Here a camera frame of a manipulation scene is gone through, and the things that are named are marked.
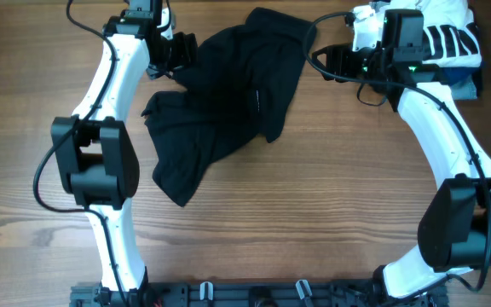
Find black t-shirt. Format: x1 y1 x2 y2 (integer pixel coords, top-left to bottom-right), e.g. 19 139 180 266
142 8 316 207

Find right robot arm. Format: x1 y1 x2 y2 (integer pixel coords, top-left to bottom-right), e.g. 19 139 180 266
302 1 491 306

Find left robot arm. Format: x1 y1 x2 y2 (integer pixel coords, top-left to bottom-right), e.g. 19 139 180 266
46 1 197 306

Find white Puma t-shirt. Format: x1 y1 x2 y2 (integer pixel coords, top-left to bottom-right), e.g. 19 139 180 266
370 0 482 68

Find dark blue folded garment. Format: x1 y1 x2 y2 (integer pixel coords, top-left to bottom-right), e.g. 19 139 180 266
442 67 477 85

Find light blue folded jeans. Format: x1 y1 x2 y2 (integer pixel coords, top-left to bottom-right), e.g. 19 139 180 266
450 76 478 101

